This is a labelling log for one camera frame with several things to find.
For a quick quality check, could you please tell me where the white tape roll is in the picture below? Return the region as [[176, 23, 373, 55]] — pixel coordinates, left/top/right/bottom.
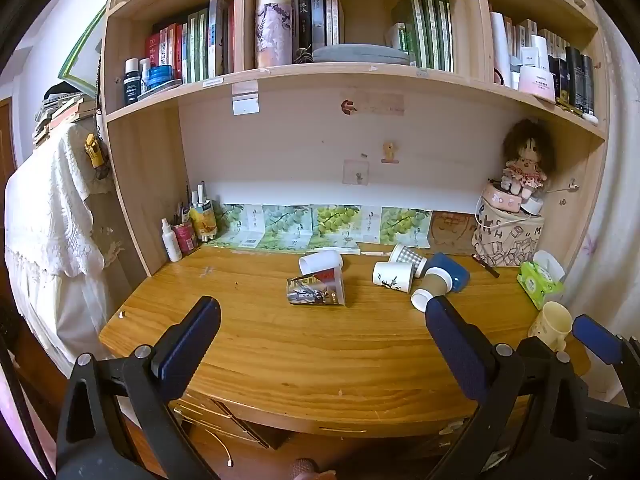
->
[[520, 194, 546, 218]]

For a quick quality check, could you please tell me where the green tissue box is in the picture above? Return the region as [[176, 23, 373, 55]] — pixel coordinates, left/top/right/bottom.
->
[[516, 249, 566, 310]]

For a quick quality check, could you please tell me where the green framed picture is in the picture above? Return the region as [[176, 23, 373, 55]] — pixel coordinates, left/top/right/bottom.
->
[[58, 4, 109, 99]]

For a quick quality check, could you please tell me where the grape print folding card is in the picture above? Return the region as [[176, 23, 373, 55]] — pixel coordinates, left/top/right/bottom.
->
[[207, 203, 433, 256]]

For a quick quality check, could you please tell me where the checkered paper cup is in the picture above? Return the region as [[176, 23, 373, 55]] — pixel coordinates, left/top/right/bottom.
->
[[388, 243, 429, 279]]

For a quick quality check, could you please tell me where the row of red green books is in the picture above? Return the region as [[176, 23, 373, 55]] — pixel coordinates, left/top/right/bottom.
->
[[144, 0, 235, 85]]

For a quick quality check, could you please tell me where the blue jar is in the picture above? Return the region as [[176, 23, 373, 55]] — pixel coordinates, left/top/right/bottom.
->
[[148, 65, 174, 91]]

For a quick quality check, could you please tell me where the row of black bottles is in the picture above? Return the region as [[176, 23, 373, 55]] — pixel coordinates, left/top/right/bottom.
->
[[547, 46, 597, 117]]

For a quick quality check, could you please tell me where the dark pen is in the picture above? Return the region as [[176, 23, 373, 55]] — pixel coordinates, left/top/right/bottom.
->
[[472, 253, 501, 279]]

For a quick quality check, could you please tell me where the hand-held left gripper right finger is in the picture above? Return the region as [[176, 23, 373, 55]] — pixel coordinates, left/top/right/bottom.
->
[[424, 295, 592, 480]]

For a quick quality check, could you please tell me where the clear wall hook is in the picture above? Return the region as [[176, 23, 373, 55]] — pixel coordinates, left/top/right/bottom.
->
[[343, 159, 370, 186]]

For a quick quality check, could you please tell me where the yellow carton pen holder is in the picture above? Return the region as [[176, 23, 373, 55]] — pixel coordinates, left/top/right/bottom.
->
[[189, 199, 219, 242]]

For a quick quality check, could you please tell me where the pink round box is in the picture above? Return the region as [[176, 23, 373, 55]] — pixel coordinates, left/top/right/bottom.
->
[[482, 180, 524, 215]]

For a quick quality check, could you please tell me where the picture print paper cup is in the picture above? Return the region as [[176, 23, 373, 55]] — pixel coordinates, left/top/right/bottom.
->
[[286, 267, 347, 308]]

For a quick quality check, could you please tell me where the row of dark white books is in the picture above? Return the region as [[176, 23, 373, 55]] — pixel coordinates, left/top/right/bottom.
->
[[287, 0, 346, 51]]

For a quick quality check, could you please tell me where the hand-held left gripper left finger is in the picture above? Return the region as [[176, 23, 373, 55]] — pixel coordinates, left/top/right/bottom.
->
[[55, 296, 222, 480]]

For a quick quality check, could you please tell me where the stack of old books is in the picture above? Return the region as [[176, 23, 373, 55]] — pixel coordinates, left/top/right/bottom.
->
[[32, 84, 98, 148]]

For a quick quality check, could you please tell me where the grey pouch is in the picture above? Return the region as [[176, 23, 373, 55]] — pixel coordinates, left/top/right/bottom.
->
[[311, 44, 412, 66]]

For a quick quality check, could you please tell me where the row of white boxes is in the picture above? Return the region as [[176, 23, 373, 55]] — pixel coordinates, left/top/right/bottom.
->
[[490, 10, 551, 89]]

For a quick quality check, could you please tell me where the white paper label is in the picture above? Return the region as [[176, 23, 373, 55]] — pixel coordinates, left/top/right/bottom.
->
[[232, 80, 260, 115]]

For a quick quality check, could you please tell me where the brown drawn cardboard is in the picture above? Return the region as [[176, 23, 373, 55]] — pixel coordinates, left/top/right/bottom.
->
[[428, 211, 477, 249]]

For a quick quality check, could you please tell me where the yellow hanging toy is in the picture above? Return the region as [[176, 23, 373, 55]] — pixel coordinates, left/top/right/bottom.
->
[[84, 133, 104, 169]]

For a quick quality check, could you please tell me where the white spray bottle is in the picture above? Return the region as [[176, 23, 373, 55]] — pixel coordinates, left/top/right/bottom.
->
[[160, 218, 184, 263]]

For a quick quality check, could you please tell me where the white pink lotion bottle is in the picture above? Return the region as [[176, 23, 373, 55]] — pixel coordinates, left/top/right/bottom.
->
[[517, 34, 557, 104]]

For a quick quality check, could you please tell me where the cream mug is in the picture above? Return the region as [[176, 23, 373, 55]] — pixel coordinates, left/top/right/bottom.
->
[[528, 301, 574, 353]]

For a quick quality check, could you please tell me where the pink can pen holder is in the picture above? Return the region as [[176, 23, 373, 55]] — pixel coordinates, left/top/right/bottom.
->
[[172, 222, 199, 255]]

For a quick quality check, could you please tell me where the white floral curtain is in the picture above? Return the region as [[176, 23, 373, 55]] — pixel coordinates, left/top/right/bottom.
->
[[564, 5, 640, 406]]

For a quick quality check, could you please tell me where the white plant print paper cup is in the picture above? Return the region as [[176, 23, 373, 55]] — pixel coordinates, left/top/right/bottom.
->
[[372, 261, 415, 295]]

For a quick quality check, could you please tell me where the white lace cloth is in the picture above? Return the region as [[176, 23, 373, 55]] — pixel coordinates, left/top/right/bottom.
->
[[4, 119, 127, 376]]

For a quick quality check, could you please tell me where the floral print cylinder tube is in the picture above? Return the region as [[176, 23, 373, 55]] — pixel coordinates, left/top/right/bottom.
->
[[255, 0, 292, 69]]

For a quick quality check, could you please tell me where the letter print storage box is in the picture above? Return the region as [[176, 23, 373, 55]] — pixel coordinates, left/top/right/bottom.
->
[[471, 209, 545, 268]]

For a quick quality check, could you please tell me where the brown cup with white sleeve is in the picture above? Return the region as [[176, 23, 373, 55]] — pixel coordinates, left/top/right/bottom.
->
[[410, 267, 454, 311]]

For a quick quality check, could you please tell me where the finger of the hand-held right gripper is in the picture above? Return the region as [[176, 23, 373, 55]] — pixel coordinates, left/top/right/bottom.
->
[[587, 400, 640, 461], [572, 314, 640, 411]]

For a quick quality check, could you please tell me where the black bottle white cap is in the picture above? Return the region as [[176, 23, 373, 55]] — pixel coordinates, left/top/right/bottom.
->
[[123, 58, 141, 107]]

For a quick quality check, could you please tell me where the blue paper cup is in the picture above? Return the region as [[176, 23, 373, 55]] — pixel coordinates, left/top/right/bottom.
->
[[424, 252, 471, 292]]

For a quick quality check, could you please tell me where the wooden bookshelf desk unit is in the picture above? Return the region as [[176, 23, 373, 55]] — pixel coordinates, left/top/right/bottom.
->
[[98, 0, 612, 453]]

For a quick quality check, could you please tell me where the curly haired rag doll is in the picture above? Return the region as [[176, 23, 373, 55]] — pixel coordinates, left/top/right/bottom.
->
[[500, 119, 557, 205]]

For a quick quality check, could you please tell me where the plain white paper cup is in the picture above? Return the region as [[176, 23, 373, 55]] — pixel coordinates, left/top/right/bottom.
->
[[299, 249, 344, 277]]

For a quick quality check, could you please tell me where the white cable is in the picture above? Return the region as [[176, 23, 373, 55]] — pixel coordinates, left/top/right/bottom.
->
[[206, 431, 234, 464]]

